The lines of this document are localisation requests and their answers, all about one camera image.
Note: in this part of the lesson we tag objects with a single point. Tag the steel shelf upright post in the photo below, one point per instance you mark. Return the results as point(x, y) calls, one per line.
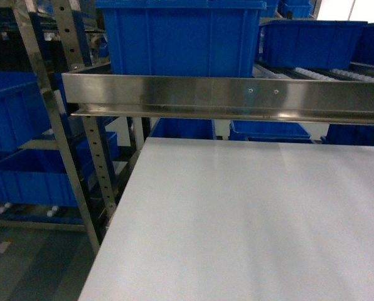
point(74, 42)

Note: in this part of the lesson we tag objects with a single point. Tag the blue bin lower left shelf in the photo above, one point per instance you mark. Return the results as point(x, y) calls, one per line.
point(23, 115)

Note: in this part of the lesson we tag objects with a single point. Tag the blue bin shelf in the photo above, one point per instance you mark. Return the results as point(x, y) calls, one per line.
point(23, 115)
point(37, 177)

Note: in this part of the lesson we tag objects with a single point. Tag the blue bin centre back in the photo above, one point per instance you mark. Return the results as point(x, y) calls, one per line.
point(309, 43)

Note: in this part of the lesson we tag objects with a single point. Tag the blue bin bottom left shelf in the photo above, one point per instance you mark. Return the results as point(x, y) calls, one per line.
point(37, 177)

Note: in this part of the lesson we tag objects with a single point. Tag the large blue bin left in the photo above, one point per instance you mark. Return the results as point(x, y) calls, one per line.
point(182, 38)

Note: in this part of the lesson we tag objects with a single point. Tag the stainless steel shelf front rail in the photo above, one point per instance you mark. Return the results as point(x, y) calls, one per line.
point(221, 98)

